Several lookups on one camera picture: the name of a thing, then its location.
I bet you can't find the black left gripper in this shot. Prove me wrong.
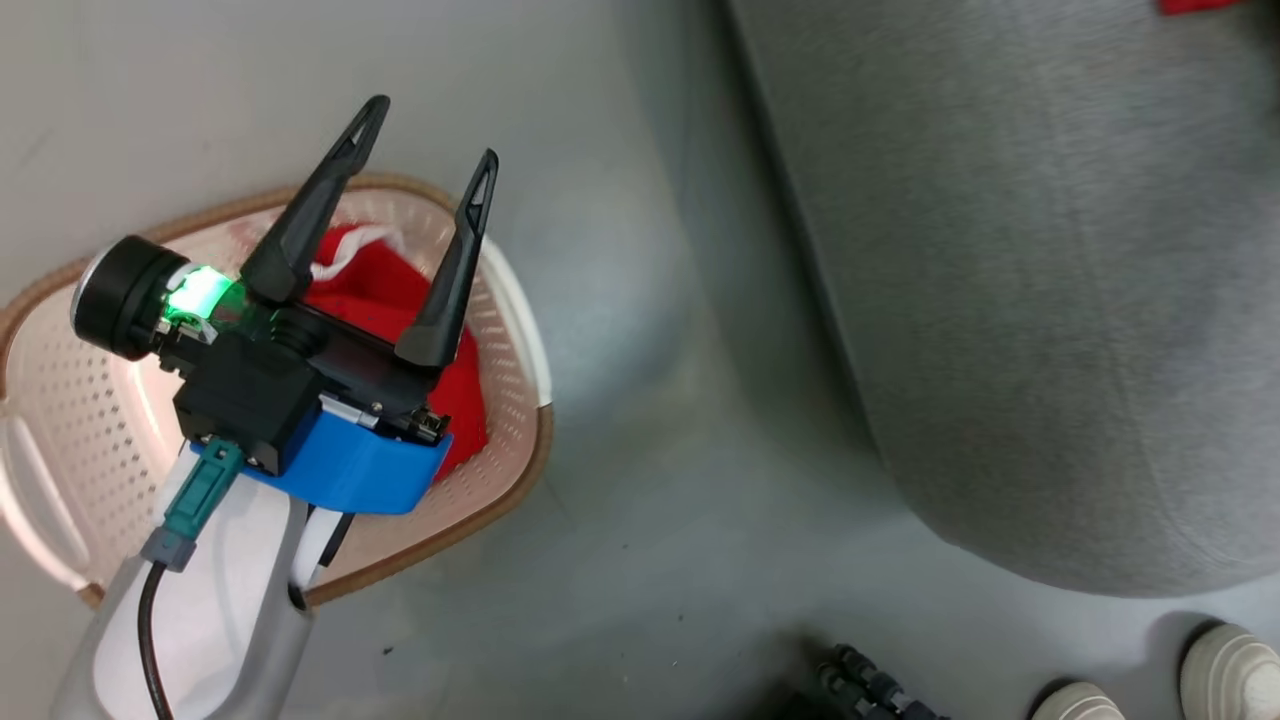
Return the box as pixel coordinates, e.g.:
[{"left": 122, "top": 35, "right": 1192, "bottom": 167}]
[{"left": 70, "top": 94, "right": 451, "bottom": 447}]

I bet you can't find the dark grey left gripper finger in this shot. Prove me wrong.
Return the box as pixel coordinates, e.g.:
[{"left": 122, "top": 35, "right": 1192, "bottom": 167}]
[{"left": 394, "top": 149, "right": 500, "bottom": 370}]

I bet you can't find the white perforated laundry basket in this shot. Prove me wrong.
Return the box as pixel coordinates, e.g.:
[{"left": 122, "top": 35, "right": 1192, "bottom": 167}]
[{"left": 0, "top": 172, "right": 555, "bottom": 610}]

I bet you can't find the red clothing with white drawstring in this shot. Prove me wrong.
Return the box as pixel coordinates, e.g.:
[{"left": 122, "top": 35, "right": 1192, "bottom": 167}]
[{"left": 300, "top": 224, "right": 490, "bottom": 483}]

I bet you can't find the blue camera mount bracket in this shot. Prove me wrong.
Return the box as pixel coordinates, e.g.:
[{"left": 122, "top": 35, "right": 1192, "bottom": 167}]
[{"left": 190, "top": 403, "right": 454, "bottom": 517}]

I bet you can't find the black cable with teal connector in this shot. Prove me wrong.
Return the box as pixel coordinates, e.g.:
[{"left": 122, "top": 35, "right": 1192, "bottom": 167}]
[{"left": 137, "top": 438, "right": 247, "bottom": 720}]

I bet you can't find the black corrugated cable bundle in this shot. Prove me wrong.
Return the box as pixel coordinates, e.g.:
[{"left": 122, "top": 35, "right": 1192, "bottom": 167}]
[{"left": 778, "top": 642, "right": 953, "bottom": 720}]

